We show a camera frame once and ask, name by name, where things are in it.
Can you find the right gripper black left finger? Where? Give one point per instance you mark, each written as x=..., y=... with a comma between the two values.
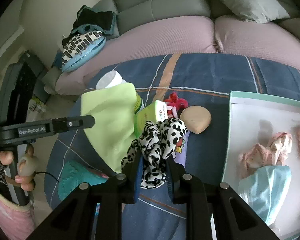
x=135, y=178

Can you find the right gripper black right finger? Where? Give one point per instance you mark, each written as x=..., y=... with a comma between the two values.
x=175, y=172

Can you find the black white leopard scrunchie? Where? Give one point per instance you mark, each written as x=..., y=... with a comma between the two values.
x=156, y=143

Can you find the green tissue pack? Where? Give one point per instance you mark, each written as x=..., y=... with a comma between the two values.
x=155, y=112

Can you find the lime green cloth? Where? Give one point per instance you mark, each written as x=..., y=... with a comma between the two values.
x=113, y=131

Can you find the red pink plush doll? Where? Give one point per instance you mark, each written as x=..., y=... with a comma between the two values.
x=175, y=105

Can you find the light blue face mask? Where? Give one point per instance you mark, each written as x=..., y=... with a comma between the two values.
x=265, y=191

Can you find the white plastic pill bottle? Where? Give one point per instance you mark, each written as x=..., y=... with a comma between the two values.
x=113, y=78

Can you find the pink sleeve forearm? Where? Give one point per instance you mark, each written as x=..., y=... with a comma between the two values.
x=16, y=222

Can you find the person's left hand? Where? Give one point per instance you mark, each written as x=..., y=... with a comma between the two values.
x=20, y=180

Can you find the purple cartoon snack packet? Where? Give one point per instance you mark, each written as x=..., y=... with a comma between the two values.
x=180, y=151

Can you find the dark grey appliance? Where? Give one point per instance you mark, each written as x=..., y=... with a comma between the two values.
x=22, y=82

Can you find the teal towel with pink patch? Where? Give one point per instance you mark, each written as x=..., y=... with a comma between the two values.
x=74, y=174

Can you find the beige oval sponge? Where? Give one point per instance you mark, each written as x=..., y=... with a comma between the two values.
x=196, y=118

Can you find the blue patterned cushion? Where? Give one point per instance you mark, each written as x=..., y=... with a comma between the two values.
x=80, y=49

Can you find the dark teal folded blanket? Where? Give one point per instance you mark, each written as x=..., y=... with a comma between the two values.
x=88, y=19

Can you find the grey leather sofa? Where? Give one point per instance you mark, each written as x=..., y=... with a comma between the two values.
x=134, y=13

